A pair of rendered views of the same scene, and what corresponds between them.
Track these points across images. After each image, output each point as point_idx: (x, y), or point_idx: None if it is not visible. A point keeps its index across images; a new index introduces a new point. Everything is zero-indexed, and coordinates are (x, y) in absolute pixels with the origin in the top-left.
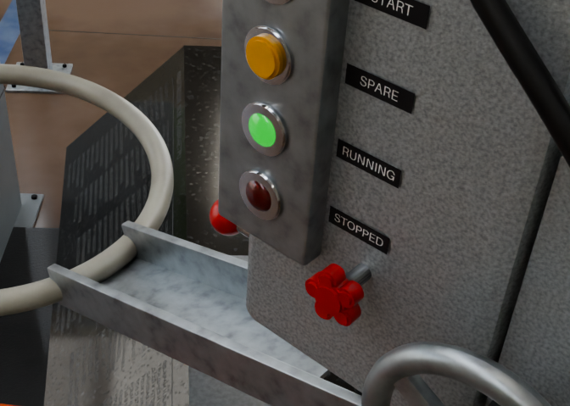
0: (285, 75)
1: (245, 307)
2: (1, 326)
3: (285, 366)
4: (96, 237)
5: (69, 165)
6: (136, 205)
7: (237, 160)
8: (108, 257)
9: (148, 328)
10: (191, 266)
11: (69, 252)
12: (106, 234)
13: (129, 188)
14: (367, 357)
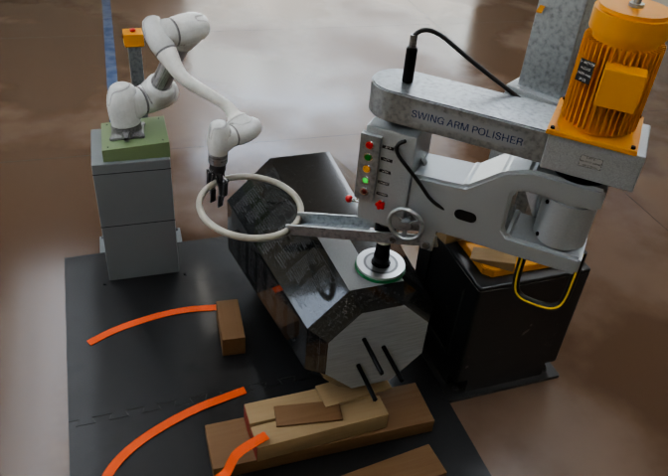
0: (370, 171)
1: (339, 225)
2: (191, 279)
3: (360, 230)
4: (264, 225)
5: (234, 206)
6: (277, 212)
7: (359, 186)
8: (297, 221)
9: (321, 232)
10: (321, 219)
11: (253, 232)
12: (268, 223)
13: (270, 208)
14: (384, 217)
